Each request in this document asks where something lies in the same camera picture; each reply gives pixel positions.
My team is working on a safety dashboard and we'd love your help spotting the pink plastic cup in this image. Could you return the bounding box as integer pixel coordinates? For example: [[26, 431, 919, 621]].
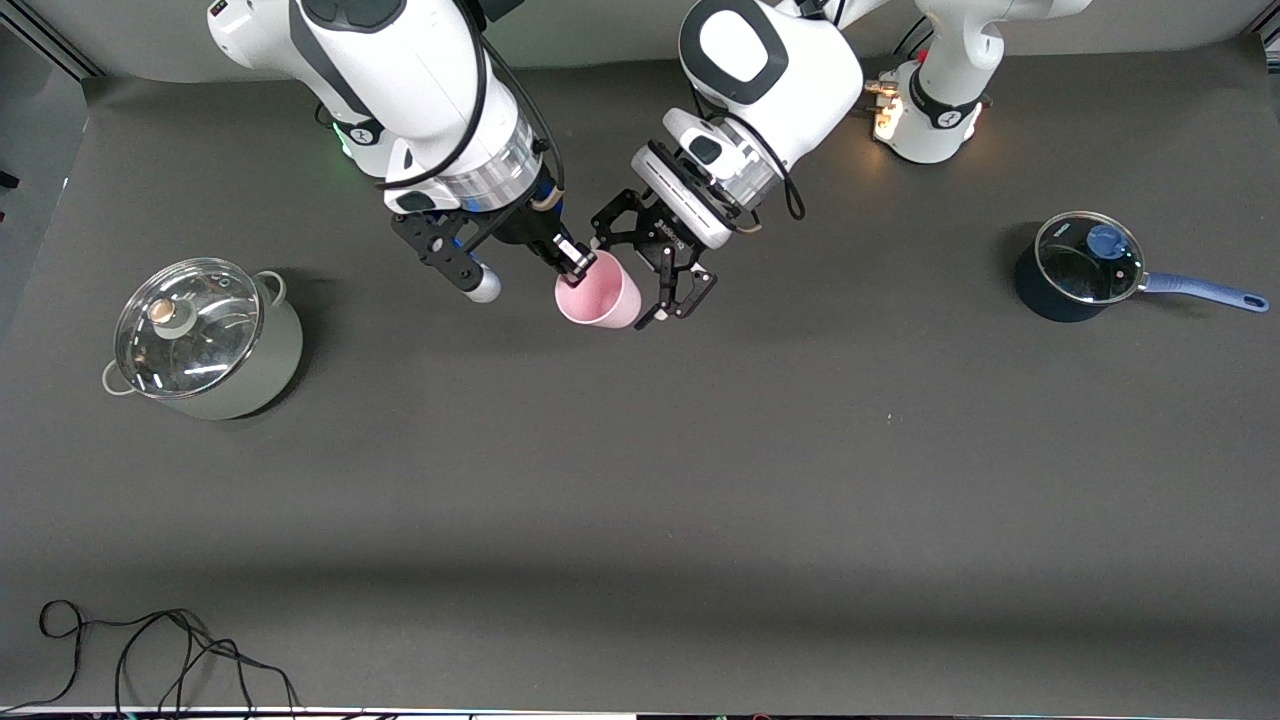
[[555, 250, 643, 331]]

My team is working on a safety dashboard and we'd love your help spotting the dark grey table mat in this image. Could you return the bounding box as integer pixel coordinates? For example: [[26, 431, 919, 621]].
[[0, 40, 1280, 713]]

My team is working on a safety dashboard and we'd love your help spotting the thin black loose cable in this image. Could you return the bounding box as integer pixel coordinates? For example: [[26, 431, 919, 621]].
[[0, 600, 301, 713]]

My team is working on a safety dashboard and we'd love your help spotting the black camera mounting bracket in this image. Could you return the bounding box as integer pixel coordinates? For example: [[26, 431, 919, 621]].
[[390, 208, 483, 293]]

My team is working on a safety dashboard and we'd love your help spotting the glass lid with metal knob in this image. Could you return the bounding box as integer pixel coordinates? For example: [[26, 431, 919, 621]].
[[113, 257, 263, 399]]

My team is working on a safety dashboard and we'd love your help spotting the dark blue saucepan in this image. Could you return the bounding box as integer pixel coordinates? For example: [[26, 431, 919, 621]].
[[1013, 210, 1271, 324]]

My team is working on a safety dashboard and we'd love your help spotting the glass lid with blue knob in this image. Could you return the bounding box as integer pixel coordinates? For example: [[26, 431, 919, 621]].
[[1035, 211, 1146, 304]]

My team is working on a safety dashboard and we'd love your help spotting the grey-green cooking pot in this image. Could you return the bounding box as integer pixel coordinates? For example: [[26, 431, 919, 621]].
[[100, 258, 304, 421]]

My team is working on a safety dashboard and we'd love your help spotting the black cable behind left base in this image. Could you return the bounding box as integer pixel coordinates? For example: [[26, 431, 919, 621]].
[[893, 12, 933, 63]]

